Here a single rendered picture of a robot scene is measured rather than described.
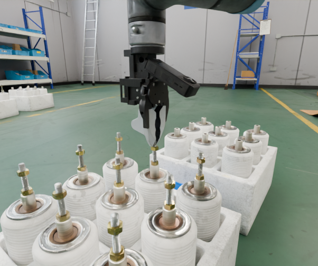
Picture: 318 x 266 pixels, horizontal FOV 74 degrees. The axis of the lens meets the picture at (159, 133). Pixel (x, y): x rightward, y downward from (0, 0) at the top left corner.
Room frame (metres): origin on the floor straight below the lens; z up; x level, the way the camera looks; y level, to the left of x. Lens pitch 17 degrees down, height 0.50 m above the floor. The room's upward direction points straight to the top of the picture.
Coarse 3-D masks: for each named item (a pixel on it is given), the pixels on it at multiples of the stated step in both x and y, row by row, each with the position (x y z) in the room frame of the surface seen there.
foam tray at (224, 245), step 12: (144, 216) 0.41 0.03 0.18; (228, 216) 0.41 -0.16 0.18; (240, 216) 0.41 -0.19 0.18; (228, 228) 0.37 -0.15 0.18; (0, 240) 0.34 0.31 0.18; (216, 240) 0.34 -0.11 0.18; (228, 240) 0.34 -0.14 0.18; (0, 252) 0.31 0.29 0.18; (204, 252) 0.31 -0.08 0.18; (216, 252) 0.31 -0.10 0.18; (228, 252) 0.35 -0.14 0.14; (0, 264) 0.28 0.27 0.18; (12, 264) 0.28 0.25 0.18; (204, 264) 0.28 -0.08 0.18; (216, 264) 0.29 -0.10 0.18; (228, 264) 0.36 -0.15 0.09
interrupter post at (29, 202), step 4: (24, 196) 0.33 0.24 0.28; (28, 196) 0.33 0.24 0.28; (32, 196) 0.34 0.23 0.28; (24, 200) 0.33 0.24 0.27; (28, 200) 0.33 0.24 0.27; (32, 200) 0.34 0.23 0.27; (24, 204) 0.33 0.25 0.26; (28, 204) 0.33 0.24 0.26; (32, 204) 0.34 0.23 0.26; (24, 208) 0.33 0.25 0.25; (28, 208) 0.33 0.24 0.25; (32, 208) 0.34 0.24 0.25
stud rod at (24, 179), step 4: (20, 164) 0.34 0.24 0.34; (24, 164) 0.35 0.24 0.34; (20, 168) 0.34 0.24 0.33; (24, 168) 0.34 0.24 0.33; (24, 176) 0.34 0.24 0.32; (24, 180) 0.34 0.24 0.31; (24, 184) 0.34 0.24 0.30; (28, 184) 0.34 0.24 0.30; (24, 188) 0.34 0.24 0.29; (28, 188) 0.34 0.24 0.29
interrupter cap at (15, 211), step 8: (40, 200) 0.36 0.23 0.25; (48, 200) 0.36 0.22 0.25; (8, 208) 0.33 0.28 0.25; (16, 208) 0.34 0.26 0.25; (40, 208) 0.33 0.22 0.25; (48, 208) 0.34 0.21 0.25; (8, 216) 0.31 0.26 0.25; (16, 216) 0.31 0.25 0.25; (24, 216) 0.31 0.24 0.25; (32, 216) 0.31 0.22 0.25
